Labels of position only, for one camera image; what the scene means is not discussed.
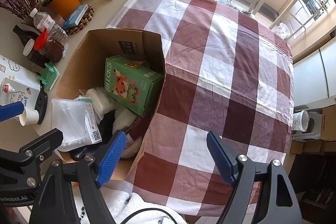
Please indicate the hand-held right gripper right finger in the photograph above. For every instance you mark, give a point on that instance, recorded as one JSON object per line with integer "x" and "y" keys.
{"x": 220, "y": 158}

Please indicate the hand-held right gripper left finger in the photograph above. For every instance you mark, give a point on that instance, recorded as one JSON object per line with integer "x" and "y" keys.
{"x": 110, "y": 158}

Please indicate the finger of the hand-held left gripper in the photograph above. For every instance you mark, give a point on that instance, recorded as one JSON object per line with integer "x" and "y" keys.
{"x": 39, "y": 145}
{"x": 10, "y": 111}

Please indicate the white green medicine box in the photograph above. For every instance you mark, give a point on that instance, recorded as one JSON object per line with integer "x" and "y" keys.
{"x": 93, "y": 127}

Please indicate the white towel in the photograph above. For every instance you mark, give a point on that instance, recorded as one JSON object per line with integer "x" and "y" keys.
{"x": 98, "y": 100}

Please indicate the green toy brick box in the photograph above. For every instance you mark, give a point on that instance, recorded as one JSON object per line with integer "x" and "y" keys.
{"x": 131, "y": 82}

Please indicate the brown cardboard box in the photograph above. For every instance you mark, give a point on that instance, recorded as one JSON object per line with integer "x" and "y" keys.
{"x": 78, "y": 64}

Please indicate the white cartoon print container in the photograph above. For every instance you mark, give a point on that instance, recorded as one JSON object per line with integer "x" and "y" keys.
{"x": 15, "y": 82}

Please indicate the white paper cup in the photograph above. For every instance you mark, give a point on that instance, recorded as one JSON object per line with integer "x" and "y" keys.
{"x": 30, "y": 117}

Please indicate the black slotted spatula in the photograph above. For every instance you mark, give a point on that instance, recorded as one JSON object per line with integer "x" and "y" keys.
{"x": 40, "y": 106}

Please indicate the green plastic clip holder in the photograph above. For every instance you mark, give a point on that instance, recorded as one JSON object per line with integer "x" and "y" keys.
{"x": 48, "y": 77}

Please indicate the red lid jar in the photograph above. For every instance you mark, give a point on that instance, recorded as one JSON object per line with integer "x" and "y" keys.
{"x": 51, "y": 49}

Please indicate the dark glass bottle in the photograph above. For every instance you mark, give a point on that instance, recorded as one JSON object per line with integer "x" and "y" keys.
{"x": 23, "y": 35}

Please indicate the patterned white mug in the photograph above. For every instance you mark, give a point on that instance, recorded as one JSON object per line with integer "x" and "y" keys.
{"x": 299, "y": 120}

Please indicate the red white checkered tablecloth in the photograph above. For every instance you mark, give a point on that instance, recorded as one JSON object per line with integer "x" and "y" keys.
{"x": 223, "y": 69}

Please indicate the clear plastic water bottle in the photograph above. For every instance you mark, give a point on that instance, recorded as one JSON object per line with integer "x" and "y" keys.
{"x": 47, "y": 23}

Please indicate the grey plastic stool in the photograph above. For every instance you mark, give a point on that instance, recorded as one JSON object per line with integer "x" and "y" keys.
{"x": 313, "y": 127}

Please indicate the small pink box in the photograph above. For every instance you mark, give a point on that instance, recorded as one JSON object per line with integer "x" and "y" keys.
{"x": 61, "y": 20}

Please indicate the brown cardboard carton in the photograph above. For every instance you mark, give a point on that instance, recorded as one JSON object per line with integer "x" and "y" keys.
{"x": 329, "y": 121}

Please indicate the blue tissue box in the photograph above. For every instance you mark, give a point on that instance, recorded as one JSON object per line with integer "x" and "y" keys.
{"x": 76, "y": 16}

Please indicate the woven brown trivet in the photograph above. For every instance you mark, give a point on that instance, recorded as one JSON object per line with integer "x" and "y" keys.
{"x": 86, "y": 20}

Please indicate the orange canister with dark lid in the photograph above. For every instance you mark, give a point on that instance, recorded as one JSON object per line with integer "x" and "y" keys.
{"x": 64, "y": 2}

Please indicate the white cabinet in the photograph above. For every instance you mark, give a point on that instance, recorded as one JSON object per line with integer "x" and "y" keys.
{"x": 312, "y": 74}

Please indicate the patterned white waste bin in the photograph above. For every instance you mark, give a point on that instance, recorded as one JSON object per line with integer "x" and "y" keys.
{"x": 282, "y": 31}

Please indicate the blue cloth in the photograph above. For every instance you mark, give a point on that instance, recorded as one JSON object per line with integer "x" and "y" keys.
{"x": 231, "y": 3}

